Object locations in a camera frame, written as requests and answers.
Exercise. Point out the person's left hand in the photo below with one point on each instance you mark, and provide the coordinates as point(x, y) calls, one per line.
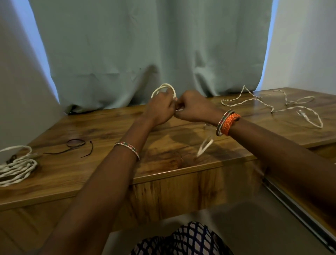
point(159, 109)

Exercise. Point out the person's right hand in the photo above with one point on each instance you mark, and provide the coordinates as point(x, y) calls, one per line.
point(195, 106)

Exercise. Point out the person's left fingers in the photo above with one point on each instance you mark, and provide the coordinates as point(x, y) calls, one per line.
point(172, 101)

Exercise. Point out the person's right fingers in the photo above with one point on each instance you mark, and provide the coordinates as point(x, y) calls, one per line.
point(182, 105)

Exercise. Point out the person's left forearm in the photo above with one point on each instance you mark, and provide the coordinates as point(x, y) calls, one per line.
point(105, 181)

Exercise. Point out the person's right forearm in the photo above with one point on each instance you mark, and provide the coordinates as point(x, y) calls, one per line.
point(282, 155)

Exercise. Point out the beaded bangle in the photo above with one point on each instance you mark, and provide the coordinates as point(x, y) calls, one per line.
point(128, 147)
point(223, 122)

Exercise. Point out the orange braided wristband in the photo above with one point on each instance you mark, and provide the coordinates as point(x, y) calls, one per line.
point(229, 123)

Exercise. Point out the wooden desk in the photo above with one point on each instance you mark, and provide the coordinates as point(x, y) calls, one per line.
point(162, 157)

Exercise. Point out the pale green curtain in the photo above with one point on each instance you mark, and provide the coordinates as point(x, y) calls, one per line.
point(147, 47)

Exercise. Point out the black white checked garment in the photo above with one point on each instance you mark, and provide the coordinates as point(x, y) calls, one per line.
point(183, 240)

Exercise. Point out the metal drawer rail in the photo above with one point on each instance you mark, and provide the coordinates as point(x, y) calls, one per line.
point(296, 207)

